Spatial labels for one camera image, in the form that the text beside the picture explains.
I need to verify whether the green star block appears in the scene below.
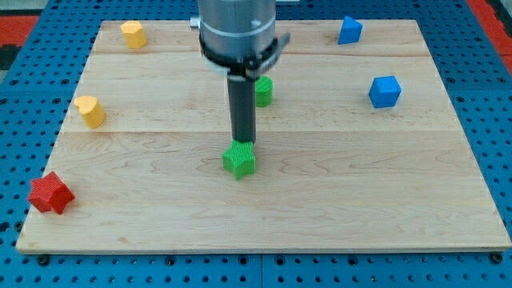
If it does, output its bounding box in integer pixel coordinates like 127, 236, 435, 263
222, 140, 256, 180

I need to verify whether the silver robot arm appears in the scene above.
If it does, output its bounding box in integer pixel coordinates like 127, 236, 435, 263
198, 0, 290, 81

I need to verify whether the red star block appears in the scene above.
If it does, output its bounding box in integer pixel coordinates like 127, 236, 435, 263
27, 171, 75, 214

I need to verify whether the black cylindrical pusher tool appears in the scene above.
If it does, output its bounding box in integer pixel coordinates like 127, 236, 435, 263
227, 76, 256, 142

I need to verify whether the green cylinder block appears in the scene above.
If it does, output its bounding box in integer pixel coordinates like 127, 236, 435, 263
255, 76, 274, 107

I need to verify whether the wooden board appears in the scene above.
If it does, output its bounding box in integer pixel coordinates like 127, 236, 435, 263
17, 20, 511, 254

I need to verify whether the blue cube block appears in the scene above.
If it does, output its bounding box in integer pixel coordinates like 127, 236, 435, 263
369, 75, 402, 109

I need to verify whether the blue triangular block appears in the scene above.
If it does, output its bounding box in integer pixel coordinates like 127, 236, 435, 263
338, 16, 363, 45

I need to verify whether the yellow pentagon block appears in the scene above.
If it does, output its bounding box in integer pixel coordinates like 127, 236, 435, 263
120, 21, 147, 49

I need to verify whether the yellow heart block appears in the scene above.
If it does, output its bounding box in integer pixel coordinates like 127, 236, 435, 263
74, 95, 106, 129

